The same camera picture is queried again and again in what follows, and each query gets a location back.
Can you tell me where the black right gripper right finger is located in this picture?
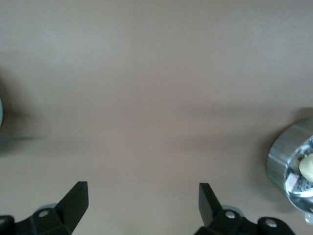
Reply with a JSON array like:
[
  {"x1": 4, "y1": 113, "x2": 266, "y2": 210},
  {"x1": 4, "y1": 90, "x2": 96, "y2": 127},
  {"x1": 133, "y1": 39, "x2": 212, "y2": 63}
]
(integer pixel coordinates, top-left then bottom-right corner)
[{"x1": 195, "y1": 182, "x2": 294, "y2": 235}]

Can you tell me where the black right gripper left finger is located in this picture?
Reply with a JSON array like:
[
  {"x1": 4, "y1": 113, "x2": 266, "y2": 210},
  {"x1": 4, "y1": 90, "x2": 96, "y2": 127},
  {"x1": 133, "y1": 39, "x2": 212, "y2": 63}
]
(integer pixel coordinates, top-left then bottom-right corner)
[{"x1": 0, "y1": 181, "x2": 89, "y2": 235}]

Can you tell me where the white steamed bun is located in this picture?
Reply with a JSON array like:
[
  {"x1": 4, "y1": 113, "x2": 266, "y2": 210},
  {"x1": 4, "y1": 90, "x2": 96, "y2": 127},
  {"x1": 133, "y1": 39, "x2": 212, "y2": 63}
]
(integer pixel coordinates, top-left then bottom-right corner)
[{"x1": 298, "y1": 154, "x2": 313, "y2": 182}]

